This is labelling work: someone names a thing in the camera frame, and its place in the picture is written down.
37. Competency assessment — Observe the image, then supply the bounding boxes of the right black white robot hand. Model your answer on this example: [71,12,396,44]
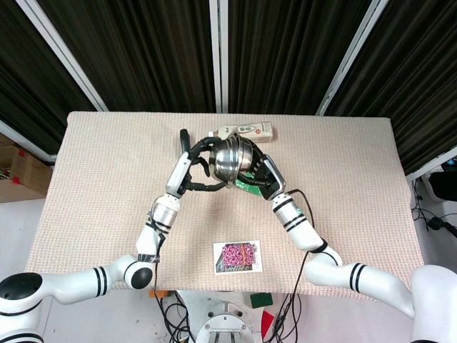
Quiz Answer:
[235,141,287,201]

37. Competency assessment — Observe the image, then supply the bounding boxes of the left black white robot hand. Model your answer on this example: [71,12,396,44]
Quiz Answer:
[165,136,231,197]

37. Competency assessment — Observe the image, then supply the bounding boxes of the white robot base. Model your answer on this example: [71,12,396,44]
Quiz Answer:
[194,291,264,343]

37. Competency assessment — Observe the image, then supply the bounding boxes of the green foil sachet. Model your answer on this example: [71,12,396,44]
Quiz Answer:
[233,178,266,198]

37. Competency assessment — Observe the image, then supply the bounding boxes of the beige milk tea bottle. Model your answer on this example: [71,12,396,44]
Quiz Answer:
[208,121,278,144]

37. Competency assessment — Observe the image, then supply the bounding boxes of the beige waffle tablecloth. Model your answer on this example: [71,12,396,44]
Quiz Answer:
[24,111,426,302]

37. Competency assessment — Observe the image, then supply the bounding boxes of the white photo postcard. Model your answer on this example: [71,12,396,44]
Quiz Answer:
[213,240,264,275]

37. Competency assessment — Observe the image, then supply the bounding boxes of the black pleated curtain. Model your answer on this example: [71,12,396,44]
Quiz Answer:
[0,0,457,176]

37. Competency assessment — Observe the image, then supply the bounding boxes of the green block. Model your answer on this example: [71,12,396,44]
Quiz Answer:
[249,292,274,309]

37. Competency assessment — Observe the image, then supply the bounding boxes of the brown cardboard box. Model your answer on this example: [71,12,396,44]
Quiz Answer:
[0,134,55,204]

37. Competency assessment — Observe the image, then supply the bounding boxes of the black white device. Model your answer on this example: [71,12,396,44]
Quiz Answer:
[427,171,457,202]

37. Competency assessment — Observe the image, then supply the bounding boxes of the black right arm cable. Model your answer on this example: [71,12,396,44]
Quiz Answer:
[273,189,315,343]

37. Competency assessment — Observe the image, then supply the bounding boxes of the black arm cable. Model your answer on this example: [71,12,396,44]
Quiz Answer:
[273,189,315,343]
[148,210,196,343]

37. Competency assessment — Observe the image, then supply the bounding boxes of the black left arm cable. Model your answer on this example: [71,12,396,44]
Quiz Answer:
[148,210,196,343]

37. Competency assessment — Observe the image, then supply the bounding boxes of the white frame post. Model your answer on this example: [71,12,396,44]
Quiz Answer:
[0,119,57,165]
[405,146,457,182]
[316,0,391,116]
[209,0,229,114]
[16,0,109,112]

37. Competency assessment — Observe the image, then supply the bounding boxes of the black floor cables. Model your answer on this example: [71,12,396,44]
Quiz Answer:
[410,178,457,246]

